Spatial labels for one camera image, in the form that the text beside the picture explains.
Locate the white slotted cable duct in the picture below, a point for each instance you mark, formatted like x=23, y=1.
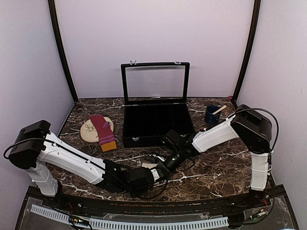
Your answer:
x=94, y=223

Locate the black display case with lid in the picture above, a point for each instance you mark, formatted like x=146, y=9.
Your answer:
x=155, y=97

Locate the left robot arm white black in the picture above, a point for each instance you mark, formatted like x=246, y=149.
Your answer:
x=37, y=146

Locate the beige round embroidered coaster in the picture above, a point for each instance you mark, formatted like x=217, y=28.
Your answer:
x=88, y=132

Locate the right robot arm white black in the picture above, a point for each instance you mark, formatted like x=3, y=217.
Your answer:
x=247, y=124

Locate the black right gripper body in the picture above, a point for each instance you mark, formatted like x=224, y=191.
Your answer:
x=173, y=164

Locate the beige brown block sock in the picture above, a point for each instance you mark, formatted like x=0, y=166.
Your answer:
x=149, y=165

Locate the left black frame post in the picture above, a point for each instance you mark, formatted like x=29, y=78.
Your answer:
x=60, y=48

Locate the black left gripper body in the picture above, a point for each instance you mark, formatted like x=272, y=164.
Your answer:
x=136, y=193

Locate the maroon purple orange sock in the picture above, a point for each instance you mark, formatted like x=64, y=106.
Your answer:
x=106, y=137

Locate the right black frame post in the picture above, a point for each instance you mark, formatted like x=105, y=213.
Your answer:
x=248, y=50

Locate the black frame post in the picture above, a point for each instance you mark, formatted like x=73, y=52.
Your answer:
x=248, y=50
x=60, y=48

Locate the wooden stick in mug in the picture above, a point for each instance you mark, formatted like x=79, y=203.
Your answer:
x=219, y=110

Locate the dark blue mug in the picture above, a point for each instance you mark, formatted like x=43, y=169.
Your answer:
x=210, y=118

